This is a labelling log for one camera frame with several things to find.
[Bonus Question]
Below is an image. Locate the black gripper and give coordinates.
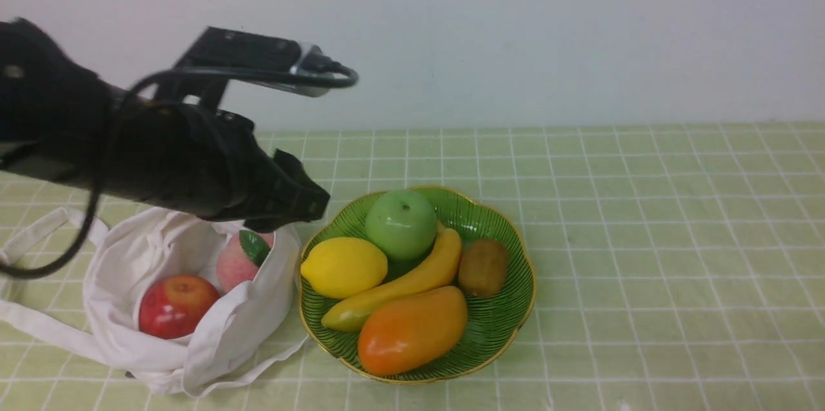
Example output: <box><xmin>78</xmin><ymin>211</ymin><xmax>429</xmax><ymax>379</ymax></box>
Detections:
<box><xmin>103</xmin><ymin>102</ymin><xmax>331</xmax><ymax>234</ymax></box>

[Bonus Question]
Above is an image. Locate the orange mango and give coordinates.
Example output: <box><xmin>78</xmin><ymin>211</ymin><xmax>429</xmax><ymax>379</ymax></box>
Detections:
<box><xmin>358</xmin><ymin>285</ymin><xmax>469</xmax><ymax>376</ymax></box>

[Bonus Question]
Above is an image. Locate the white cloth tote bag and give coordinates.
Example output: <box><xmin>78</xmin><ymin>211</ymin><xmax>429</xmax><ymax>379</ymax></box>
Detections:
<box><xmin>1</xmin><ymin>207</ymin><xmax>303</xmax><ymax>398</ymax></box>

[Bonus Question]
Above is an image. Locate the black camera cable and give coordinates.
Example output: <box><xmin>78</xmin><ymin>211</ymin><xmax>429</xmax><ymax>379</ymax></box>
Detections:
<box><xmin>0</xmin><ymin>63</ymin><xmax>359</xmax><ymax>280</ymax></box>

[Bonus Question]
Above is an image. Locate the yellow banana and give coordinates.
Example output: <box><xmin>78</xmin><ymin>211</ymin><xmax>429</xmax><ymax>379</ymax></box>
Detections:
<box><xmin>320</xmin><ymin>227</ymin><xmax>463</xmax><ymax>332</ymax></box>

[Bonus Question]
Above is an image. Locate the brown kiwi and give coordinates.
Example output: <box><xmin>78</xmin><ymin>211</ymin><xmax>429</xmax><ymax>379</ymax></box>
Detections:
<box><xmin>458</xmin><ymin>240</ymin><xmax>509</xmax><ymax>298</ymax></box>

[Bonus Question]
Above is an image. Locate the red apple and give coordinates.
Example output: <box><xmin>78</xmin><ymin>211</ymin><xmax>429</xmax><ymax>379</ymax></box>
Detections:
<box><xmin>138</xmin><ymin>275</ymin><xmax>220</xmax><ymax>339</ymax></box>

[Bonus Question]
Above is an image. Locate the green apple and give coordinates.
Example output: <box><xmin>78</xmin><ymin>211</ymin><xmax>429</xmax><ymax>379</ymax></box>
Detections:
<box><xmin>365</xmin><ymin>189</ymin><xmax>437</xmax><ymax>262</ymax></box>

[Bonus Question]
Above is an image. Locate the pink peach with leaf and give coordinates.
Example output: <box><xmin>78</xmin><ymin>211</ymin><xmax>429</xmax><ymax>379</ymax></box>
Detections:
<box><xmin>216</xmin><ymin>230</ymin><xmax>275</xmax><ymax>294</ymax></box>

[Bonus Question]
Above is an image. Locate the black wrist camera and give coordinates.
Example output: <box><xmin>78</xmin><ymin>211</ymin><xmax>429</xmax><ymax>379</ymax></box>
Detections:
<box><xmin>154</xmin><ymin>27</ymin><xmax>358</xmax><ymax>111</ymax></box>

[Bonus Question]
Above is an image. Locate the green glass fruit plate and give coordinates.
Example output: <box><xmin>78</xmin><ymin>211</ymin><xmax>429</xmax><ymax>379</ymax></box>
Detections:
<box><xmin>298</xmin><ymin>186</ymin><xmax>537</xmax><ymax>385</ymax></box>

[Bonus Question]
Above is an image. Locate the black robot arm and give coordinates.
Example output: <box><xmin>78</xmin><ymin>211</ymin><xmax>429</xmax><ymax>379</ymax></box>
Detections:
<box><xmin>2</xmin><ymin>19</ymin><xmax>356</xmax><ymax>233</ymax></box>

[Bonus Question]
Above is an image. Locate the yellow lemon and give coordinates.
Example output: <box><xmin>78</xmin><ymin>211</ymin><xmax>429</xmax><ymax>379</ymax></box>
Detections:
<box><xmin>300</xmin><ymin>237</ymin><xmax>389</xmax><ymax>300</ymax></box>

